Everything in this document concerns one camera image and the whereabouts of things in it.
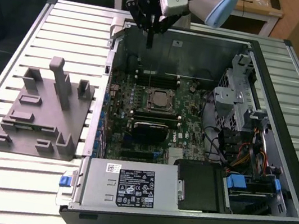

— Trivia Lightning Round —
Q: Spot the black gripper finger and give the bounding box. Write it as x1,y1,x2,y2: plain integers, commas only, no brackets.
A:
119,0,157,49
148,11,180,53

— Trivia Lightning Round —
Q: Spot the silver CPU chip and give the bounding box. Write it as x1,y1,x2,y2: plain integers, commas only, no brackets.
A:
150,89,172,108

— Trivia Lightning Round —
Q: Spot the metal socket cover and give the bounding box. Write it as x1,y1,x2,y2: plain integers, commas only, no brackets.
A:
144,87,178,113

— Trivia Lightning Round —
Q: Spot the metal drive cage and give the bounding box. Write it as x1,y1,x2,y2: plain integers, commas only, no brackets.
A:
206,50,262,134

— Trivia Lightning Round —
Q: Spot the green motherboard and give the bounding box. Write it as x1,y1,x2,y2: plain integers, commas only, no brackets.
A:
93,68,228,177

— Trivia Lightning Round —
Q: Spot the black graphics card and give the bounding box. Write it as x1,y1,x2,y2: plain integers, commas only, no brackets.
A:
130,119,170,144

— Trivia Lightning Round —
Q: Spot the silver chipset heatsink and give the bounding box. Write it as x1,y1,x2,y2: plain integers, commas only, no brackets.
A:
166,147,185,166

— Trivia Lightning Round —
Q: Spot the grey parts rack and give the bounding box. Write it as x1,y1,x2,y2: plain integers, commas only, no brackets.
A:
0,48,102,165

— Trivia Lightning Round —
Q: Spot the black plastic shroud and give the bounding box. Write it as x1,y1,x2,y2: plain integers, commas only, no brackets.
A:
168,157,230,217

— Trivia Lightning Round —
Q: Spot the silver power supply unit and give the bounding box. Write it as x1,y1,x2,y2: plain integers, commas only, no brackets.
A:
77,154,188,222

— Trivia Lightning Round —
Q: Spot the hard disk in blue carrier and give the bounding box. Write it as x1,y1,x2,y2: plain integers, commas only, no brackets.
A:
220,171,278,220

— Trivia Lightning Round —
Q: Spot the blue release latch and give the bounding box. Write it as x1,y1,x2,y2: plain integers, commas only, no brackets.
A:
58,175,70,189

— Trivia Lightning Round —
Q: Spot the blue plastic clip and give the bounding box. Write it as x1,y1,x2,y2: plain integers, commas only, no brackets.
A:
272,179,283,194

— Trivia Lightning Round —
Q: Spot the black looped wire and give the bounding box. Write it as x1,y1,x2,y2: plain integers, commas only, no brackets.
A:
197,125,237,168

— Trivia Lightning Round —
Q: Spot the orange yellow wire bundle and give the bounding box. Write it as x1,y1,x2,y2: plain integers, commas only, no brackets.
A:
227,124,275,177

